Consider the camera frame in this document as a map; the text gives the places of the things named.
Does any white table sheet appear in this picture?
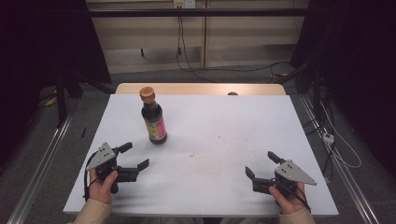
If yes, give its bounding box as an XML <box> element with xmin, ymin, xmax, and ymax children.
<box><xmin>63</xmin><ymin>93</ymin><xmax>340</xmax><ymax>217</ymax></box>

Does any beige panel post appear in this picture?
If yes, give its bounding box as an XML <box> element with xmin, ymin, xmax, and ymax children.
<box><xmin>200</xmin><ymin>0</ymin><xmax>209</xmax><ymax>68</ymax></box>

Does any dark curtain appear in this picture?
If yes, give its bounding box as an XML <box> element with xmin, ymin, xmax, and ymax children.
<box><xmin>0</xmin><ymin>0</ymin><xmax>112</xmax><ymax>166</ymax></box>
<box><xmin>290</xmin><ymin>0</ymin><xmax>396</xmax><ymax>171</ymax></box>

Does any white wall socket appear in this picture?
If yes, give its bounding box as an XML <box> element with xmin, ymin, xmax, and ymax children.
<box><xmin>173</xmin><ymin>0</ymin><xmax>196</xmax><ymax>9</ymax></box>

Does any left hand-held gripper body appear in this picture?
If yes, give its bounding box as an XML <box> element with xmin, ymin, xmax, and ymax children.
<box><xmin>86</xmin><ymin>142</ymin><xmax>139</xmax><ymax>194</ymax></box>

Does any wooden table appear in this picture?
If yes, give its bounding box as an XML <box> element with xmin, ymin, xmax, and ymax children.
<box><xmin>115</xmin><ymin>82</ymin><xmax>287</xmax><ymax>96</ymax></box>

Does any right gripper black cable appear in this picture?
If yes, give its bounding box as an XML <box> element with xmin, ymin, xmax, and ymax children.
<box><xmin>279</xmin><ymin>183</ymin><xmax>312</xmax><ymax>213</ymax></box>

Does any aluminium floor rail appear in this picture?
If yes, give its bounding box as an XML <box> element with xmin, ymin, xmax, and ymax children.
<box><xmin>298</xmin><ymin>94</ymin><xmax>381</xmax><ymax>224</ymax></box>
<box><xmin>6</xmin><ymin>111</ymin><xmax>75</xmax><ymax>224</ymax></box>

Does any long black cable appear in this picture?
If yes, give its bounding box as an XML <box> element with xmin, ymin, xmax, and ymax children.
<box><xmin>179</xmin><ymin>7</ymin><xmax>219</xmax><ymax>84</ymax></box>

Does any black metal stand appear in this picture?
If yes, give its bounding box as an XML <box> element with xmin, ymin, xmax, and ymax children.
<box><xmin>54</xmin><ymin>71</ymin><xmax>68</xmax><ymax>129</ymax></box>

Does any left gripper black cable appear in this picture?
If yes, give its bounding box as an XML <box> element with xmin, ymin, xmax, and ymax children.
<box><xmin>81</xmin><ymin>152</ymin><xmax>101</xmax><ymax>202</ymax></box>

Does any white cable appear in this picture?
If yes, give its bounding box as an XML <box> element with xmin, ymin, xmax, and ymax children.
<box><xmin>318</xmin><ymin>101</ymin><xmax>363</xmax><ymax>170</ymax></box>

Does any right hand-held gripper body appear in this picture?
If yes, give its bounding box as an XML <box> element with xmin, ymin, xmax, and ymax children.
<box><xmin>251</xmin><ymin>160</ymin><xmax>318</xmax><ymax>199</ymax></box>

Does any person's right hand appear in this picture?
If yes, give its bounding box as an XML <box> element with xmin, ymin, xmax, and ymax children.
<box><xmin>268</xmin><ymin>181</ymin><xmax>307</xmax><ymax>216</ymax></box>

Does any dark soy sauce bottle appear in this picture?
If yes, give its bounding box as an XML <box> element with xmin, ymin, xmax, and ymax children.
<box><xmin>138</xmin><ymin>86</ymin><xmax>168</xmax><ymax>146</ymax></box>

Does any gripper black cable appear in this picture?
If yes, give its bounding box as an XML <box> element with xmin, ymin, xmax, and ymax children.
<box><xmin>279</xmin><ymin>183</ymin><xmax>312</xmax><ymax>213</ymax></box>
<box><xmin>81</xmin><ymin>152</ymin><xmax>101</xmax><ymax>202</ymax></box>

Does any person's left hand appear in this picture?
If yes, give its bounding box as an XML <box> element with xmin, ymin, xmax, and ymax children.
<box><xmin>88</xmin><ymin>169</ymin><xmax>120</xmax><ymax>206</ymax></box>

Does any black horizontal bar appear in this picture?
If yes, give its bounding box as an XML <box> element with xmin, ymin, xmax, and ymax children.
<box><xmin>87</xmin><ymin>7</ymin><xmax>312</xmax><ymax>19</ymax></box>

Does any black cable with plug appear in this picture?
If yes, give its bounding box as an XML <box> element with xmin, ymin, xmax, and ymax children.
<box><xmin>176</xmin><ymin>7</ymin><xmax>183</xmax><ymax>57</ymax></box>

